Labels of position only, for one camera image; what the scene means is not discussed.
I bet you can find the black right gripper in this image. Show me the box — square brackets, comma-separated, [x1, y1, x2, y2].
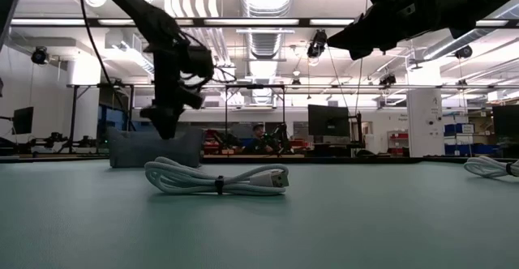
[326, 0, 452, 62]

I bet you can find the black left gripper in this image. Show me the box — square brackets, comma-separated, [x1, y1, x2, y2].
[139, 44, 186, 140]

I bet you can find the white USB-C cable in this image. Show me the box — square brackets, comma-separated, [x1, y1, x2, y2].
[463, 155, 519, 179]
[144, 156, 290, 197]

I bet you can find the grey translucent plastic bin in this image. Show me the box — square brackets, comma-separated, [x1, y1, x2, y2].
[106, 126, 205, 169]

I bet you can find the black monitor on stand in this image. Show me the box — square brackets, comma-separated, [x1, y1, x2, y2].
[307, 104, 351, 138]

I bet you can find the person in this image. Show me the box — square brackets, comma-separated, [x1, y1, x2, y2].
[242, 122, 277, 156]

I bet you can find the white pillar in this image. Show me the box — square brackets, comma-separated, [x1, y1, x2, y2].
[406, 88, 446, 159]

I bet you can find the small black monitor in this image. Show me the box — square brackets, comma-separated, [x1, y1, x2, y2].
[11, 105, 36, 136]

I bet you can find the green table mat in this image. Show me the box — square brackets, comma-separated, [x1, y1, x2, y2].
[0, 158, 519, 269]

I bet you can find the black overhead camera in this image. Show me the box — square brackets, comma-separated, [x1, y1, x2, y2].
[306, 28, 329, 59]

